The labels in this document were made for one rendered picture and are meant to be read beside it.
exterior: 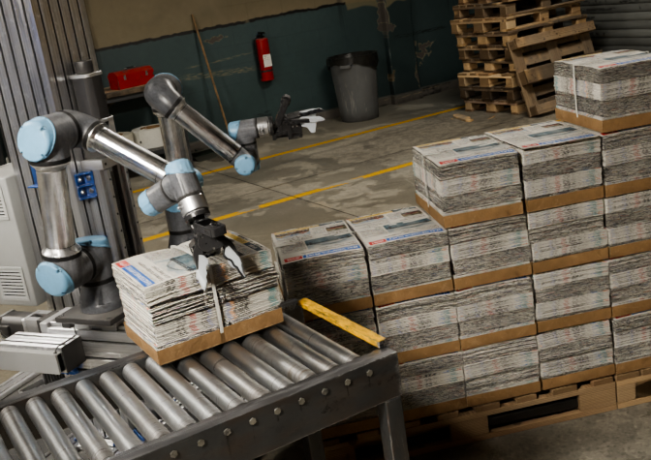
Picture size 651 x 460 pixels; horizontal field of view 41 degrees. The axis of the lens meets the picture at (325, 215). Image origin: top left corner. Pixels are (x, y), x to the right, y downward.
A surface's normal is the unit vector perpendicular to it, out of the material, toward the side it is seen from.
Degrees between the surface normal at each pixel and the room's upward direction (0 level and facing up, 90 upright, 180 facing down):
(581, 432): 0
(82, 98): 90
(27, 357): 90
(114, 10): 90
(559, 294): 90
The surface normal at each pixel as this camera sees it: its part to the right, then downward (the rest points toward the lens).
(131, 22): 0.50, 0.17
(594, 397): 0.18, 0.25
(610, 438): -0.14, -0.95
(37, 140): -0.40, 0.18
